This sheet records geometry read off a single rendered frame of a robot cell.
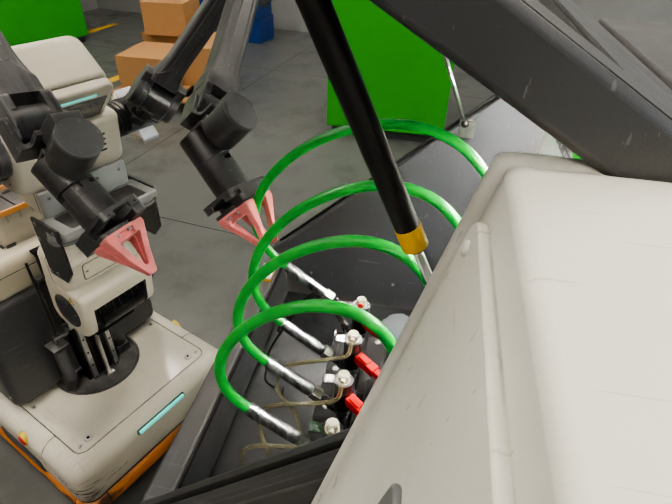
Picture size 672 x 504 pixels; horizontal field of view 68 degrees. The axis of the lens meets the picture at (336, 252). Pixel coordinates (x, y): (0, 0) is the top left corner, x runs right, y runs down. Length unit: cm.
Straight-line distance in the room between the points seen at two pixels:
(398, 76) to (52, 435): 323
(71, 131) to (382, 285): 77
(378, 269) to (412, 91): 297
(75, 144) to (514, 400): 61
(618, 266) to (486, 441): 8
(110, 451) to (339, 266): 95
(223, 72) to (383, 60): 317
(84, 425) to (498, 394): 170
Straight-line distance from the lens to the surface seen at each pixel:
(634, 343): 18
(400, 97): 407
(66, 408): 189
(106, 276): 146
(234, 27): 96
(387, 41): 397
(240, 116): 74
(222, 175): 77
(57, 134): 69
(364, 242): 55
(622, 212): 25
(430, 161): 102
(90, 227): 73
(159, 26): 527
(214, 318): 244
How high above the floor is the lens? 166
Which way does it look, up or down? 36 degrees down
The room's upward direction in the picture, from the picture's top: 2 degrees clockwise
